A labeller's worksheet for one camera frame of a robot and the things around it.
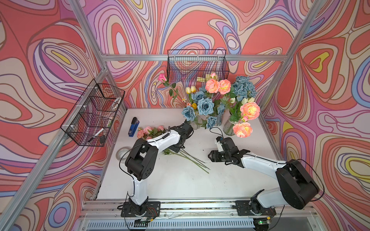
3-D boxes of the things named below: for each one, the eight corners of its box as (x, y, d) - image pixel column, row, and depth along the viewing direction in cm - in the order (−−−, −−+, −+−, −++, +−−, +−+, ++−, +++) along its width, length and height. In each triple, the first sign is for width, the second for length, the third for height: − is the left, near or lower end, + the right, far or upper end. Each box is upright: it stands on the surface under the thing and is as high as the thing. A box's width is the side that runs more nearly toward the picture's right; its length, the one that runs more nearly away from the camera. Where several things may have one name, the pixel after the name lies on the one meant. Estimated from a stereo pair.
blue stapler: (129, 137, 105) (127, 132, 101) (135, 122, 115) (133, 117, 110) (134, 137, 105) (131, 132, 100) (139, 122, 115) (137, 117, 110)
